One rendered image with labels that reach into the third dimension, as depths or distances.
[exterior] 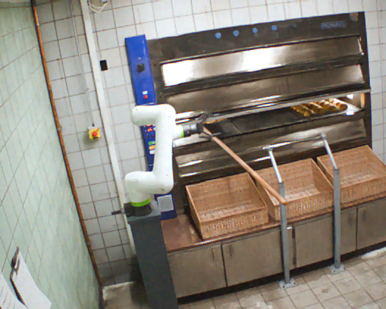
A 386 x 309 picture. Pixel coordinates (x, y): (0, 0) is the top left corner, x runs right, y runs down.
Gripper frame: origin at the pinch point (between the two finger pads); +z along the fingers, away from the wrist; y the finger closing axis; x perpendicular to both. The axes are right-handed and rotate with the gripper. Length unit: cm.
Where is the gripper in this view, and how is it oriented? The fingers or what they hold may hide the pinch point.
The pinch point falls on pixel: (218, 123)
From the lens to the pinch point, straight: 335.9
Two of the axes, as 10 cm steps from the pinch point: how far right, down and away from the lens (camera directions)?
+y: 1.5, 9.3, 3.4
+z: 9.7, -2.0, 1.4
